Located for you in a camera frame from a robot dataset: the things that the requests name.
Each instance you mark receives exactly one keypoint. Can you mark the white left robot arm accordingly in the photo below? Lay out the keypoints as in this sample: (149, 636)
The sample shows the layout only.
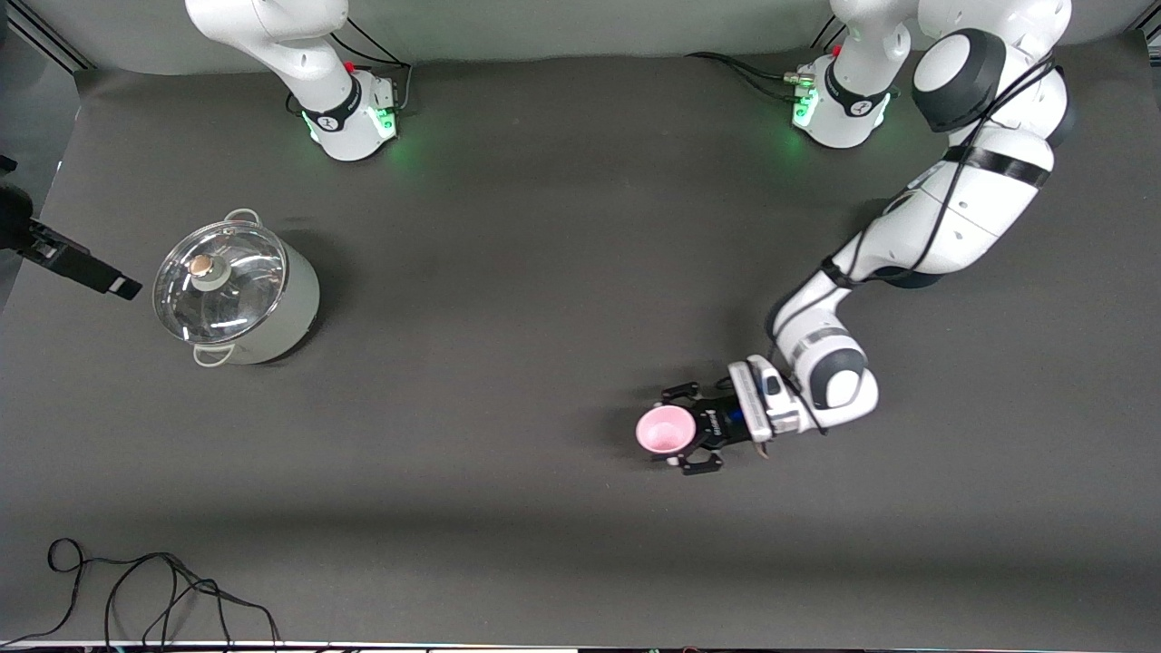
(952, 218)

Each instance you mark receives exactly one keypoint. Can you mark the glass pot lid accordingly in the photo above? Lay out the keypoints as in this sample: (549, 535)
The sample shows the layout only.
(227, 290)

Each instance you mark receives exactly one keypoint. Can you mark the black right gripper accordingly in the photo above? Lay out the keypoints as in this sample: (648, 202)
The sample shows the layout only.
(47, 246)

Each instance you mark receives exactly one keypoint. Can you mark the pale green cooking pot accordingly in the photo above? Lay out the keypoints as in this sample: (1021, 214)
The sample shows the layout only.
(295, 308)

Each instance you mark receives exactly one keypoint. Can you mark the pink plastic cup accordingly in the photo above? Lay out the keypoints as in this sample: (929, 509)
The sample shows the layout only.
(662, 431)

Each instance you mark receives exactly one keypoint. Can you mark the aluminium frame rail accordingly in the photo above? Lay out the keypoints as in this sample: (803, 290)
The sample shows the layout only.
(50, 36)

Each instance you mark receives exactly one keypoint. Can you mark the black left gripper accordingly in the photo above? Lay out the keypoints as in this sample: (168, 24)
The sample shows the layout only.
(716, 424)

